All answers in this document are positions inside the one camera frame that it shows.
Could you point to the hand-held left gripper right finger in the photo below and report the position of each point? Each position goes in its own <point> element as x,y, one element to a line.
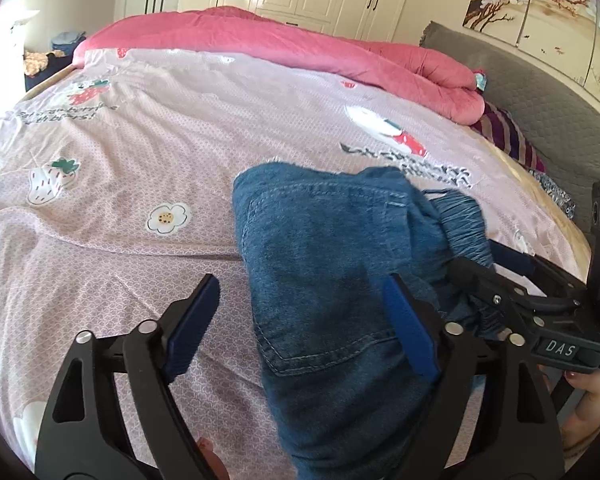
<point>410,330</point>

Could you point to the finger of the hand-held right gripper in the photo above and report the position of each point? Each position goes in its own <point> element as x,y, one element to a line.
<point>500,285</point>
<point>515,257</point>

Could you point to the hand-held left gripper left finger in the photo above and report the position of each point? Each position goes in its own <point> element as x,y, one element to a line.
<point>190,335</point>

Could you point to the blue denim pants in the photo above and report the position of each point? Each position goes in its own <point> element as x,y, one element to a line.
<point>320,260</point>

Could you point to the person's left hand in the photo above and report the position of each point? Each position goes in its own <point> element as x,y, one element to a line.
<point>215,462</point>

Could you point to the person's right hand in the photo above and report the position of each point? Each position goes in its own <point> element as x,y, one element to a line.
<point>595,405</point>

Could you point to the dark floral pillow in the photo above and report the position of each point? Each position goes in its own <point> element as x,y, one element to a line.
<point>555,192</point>

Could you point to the purple striped pillow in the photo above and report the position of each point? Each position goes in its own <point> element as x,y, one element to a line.
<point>510,135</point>

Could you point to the grey padded headboard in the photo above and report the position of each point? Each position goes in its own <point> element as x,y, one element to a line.
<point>540,90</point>

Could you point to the pink strawberry print bedsheet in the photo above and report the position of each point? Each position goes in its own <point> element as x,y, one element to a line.
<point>130,170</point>

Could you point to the pink quilt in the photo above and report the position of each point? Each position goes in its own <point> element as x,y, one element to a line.
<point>255,35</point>

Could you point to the pile of clothes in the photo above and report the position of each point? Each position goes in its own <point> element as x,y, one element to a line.
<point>50,57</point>

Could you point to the tree wall painting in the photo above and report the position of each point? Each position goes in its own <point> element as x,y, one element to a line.
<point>545,5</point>

